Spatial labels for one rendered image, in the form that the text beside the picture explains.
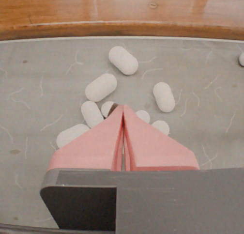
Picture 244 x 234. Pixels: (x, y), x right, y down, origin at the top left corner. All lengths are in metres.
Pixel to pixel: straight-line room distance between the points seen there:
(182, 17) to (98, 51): 0.11
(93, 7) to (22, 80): 0.12
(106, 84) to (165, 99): 0.06
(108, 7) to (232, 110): 0.19
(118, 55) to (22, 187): 0.17
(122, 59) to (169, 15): 0.08
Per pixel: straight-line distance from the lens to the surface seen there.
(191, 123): 0.21
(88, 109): 0.19
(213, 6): 0.27
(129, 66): 0.20
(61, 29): 0.24
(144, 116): 0.19
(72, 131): 0.19
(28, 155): 0.22
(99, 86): 0.19
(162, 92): 0.19
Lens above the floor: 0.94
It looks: 76 degrees down
